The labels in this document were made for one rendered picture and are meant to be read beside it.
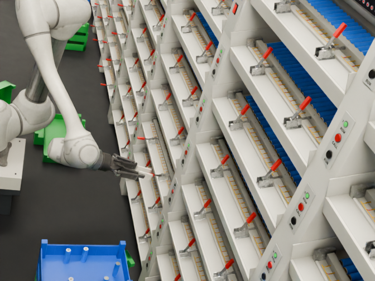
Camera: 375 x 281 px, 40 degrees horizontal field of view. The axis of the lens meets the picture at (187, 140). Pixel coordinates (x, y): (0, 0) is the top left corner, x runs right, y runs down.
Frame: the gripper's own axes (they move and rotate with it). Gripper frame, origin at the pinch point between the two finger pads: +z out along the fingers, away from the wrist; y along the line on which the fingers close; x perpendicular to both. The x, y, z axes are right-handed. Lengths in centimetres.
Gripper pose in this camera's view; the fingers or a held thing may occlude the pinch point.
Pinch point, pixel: (143, 172)
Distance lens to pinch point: 219.0
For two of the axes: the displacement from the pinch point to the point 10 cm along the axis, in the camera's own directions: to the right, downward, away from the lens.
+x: 4.7, -7.6, -4.4
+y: 2.2, 5.9, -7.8
